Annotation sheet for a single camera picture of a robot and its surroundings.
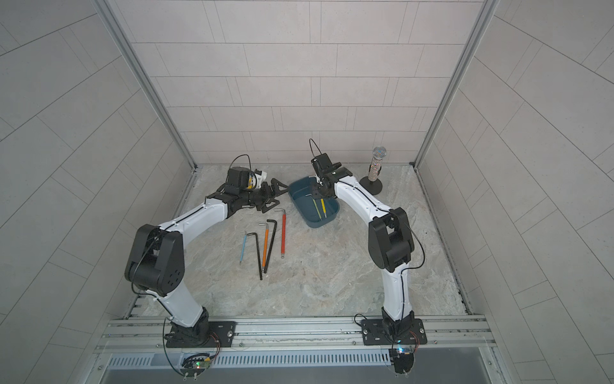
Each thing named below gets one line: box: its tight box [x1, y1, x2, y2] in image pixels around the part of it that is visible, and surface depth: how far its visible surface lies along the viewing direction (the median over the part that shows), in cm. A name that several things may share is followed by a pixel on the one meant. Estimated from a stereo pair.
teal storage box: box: [287, 176, 340, 228], surface depth 103 cm
